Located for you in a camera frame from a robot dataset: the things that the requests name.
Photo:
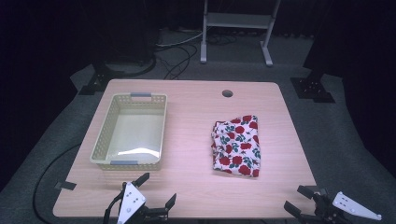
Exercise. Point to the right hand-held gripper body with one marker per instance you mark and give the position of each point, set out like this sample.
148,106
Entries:
348,207

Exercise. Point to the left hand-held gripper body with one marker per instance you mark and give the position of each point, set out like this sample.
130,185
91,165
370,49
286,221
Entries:
130,199

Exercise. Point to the red floral cloth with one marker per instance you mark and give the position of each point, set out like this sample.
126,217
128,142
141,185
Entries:
237,146

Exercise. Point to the white metal stand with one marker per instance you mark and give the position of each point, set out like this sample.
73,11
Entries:
236,20

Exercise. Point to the cream plastic perforated basket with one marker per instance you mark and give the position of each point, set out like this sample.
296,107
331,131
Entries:
137,130

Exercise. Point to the black tape piece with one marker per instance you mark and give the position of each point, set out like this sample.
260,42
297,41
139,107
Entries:
318,189
65,185

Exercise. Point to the black stand base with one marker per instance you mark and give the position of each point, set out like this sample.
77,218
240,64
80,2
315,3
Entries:
311,88
99,81

